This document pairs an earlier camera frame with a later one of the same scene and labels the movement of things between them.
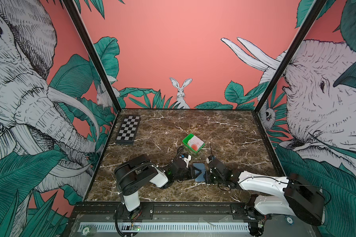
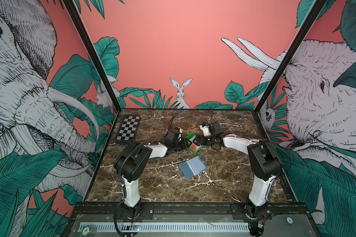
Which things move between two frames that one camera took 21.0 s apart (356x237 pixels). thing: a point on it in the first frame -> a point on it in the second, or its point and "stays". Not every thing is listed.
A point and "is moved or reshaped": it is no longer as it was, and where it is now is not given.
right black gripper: [207, 177] -> [200, 140]
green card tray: [186, 140] stays
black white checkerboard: [128, 130] stays
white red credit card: [195, 143] stays
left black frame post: [92, 50] stays
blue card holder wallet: [201, 166] is moved or reshaped
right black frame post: [316, 10] stays
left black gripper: [192, 173] -> [185, 143]
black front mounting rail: [165, 210] stays
